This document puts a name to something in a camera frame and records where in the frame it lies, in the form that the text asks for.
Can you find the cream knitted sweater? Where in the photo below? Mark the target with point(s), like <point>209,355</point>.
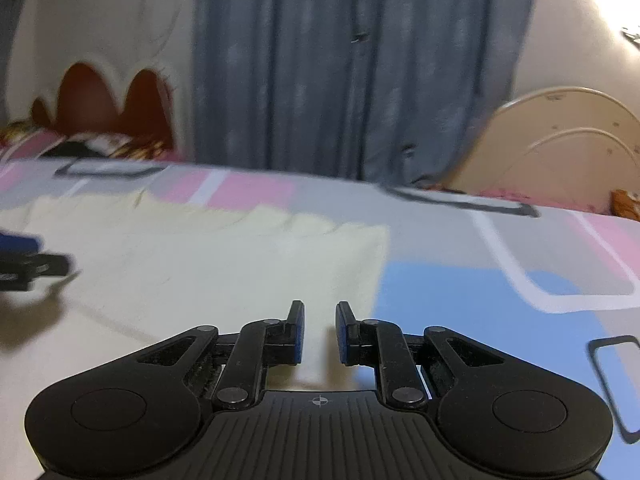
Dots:
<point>147,270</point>

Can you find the red white scalloped headboard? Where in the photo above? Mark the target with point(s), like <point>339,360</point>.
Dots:
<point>91,97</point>

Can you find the blue-grey curtain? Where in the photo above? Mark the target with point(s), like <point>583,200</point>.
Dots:
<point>386,91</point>

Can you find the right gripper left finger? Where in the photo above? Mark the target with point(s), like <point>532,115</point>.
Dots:
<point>246,357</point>

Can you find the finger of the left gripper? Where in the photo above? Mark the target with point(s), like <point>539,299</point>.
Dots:
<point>22,261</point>

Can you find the patterned pastel bed sheet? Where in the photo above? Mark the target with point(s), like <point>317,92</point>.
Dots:
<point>439,271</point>

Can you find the floral pillows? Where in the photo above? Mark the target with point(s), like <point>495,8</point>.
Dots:
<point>23,140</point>

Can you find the brown toy by footboard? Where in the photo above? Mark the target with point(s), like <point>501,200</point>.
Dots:
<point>625,204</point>

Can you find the cream arched footboard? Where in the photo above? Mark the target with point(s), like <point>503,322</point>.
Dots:
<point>567,147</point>

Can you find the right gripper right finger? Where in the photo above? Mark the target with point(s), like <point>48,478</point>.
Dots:
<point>381,346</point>

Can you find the wall light fixture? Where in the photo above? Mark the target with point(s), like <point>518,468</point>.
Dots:
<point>632,34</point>

